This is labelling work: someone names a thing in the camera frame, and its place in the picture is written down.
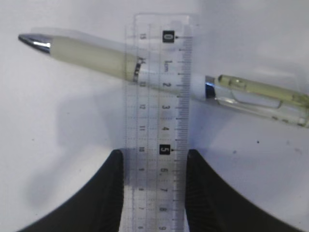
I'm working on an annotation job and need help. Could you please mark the transparent plastic ruler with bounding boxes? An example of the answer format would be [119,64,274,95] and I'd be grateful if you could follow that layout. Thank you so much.
[120,13,196,232]

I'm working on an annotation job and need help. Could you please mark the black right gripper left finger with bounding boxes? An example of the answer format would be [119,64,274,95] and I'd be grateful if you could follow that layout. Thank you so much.
[22,149,124,232]

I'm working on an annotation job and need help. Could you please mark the beige grip pen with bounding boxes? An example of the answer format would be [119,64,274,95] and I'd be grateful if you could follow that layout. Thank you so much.
[18,33,309,128]

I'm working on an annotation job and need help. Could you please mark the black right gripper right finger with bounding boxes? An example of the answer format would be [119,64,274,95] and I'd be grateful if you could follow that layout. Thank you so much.
[185,149,297,232]

